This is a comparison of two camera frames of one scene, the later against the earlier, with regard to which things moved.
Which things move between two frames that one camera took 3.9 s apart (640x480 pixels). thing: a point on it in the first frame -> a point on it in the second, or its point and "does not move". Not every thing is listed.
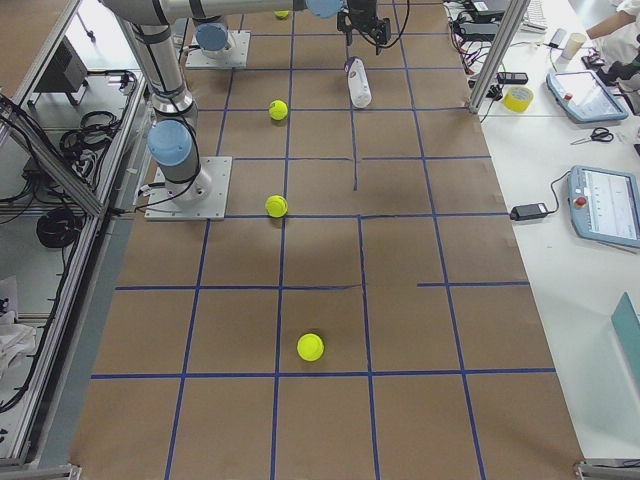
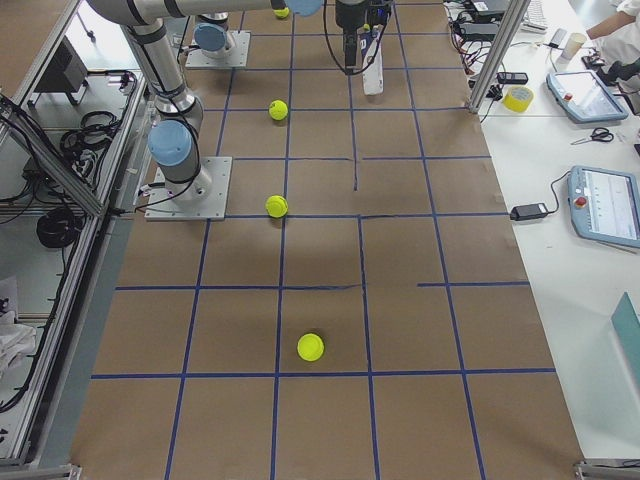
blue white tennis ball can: (359, 83) -> (373, 74)
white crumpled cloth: (17, 342) does not move
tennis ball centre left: (310, 347) does not move
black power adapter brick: (529, 212) does not move
